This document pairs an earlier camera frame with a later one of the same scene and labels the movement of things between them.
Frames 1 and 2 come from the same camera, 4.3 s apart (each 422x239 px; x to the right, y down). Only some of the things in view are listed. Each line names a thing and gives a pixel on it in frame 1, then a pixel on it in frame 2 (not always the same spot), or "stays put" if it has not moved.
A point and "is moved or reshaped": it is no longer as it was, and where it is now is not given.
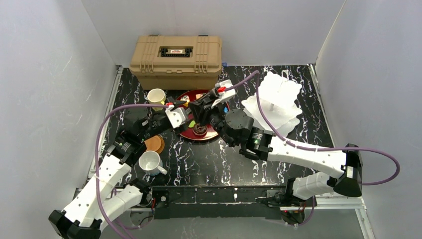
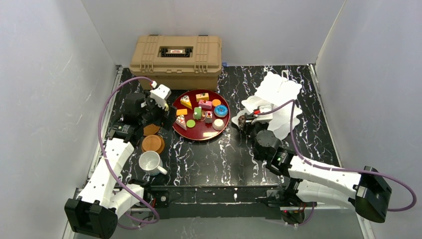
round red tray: x=192 y=131 stays put
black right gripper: x=202 y=108 → x=248 y=121
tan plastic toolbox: x=180 y=62 stays put
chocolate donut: x=200 y=129 is moved or reshaped
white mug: x=150 y=162 stays put
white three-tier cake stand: x=277 y=96 stays put
